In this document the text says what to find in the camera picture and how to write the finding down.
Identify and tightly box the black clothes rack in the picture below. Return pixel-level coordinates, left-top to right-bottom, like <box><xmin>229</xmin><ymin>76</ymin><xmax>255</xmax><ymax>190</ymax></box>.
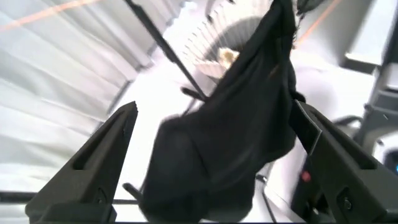
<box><xmin>0</xmin><ymin>0</ymin><xmax>277</xmax><ymax>222</ymax></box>

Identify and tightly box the white laundry basket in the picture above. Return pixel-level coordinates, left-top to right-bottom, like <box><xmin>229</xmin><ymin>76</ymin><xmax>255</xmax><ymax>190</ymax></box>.
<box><xmin>183</xmin><ymin>9</ymin><xmax>273</xmax><ymax>82</ymax></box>

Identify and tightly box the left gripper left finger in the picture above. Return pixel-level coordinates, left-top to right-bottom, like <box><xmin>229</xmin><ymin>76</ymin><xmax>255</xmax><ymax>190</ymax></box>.
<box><xmin>24</xmin><ymin>101</ymin><xmax>139</xmax><ymax>223</ymax></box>

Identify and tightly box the black T-shirt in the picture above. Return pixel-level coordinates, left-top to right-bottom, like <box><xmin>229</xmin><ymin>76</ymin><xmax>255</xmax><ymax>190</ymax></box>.
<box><xmin>138</xmin><ymin>0</ymin><xmax>307</xmax><ymax>222</ymax></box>

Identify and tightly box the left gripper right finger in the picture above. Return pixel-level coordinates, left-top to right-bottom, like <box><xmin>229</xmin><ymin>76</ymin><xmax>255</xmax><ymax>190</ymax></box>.
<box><xmin>289</xmin><ymin>100</ymin><xmax>398</xmax><ymax>223</ymax></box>

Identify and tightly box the white curtain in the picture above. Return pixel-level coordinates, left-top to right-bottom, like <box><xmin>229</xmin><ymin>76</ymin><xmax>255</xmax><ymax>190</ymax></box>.
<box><xmin>0</xmin><ymin>0</ymin><xmax>184</xmax><ymax>193</ymax></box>

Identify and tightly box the pink clothes hanger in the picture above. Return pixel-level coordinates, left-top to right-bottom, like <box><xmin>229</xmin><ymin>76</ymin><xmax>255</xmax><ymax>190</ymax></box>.
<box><xmin>0</xmin><ymin>0</ymin><xmax>343</xmax><ymax>49</ymax></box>

